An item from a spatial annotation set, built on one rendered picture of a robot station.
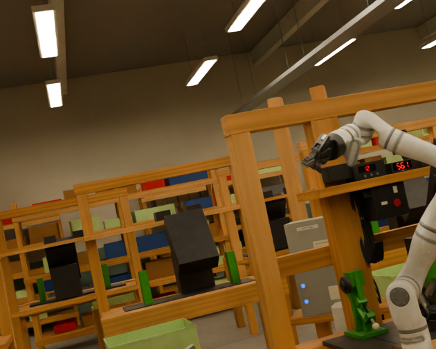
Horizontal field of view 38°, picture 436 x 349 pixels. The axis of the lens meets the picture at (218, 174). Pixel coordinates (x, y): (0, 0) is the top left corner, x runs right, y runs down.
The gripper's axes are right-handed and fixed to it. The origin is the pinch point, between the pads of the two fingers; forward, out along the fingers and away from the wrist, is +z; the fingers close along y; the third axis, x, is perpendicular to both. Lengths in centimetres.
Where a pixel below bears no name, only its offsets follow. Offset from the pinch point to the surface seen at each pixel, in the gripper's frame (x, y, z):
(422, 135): -228, -390, -810
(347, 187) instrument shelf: -22, -58, -82
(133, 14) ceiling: -592, -232, -490
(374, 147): -267, -399, -722
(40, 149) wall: -810, -559, -464
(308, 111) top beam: -54, -37, -93
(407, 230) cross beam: -1, -88, -117
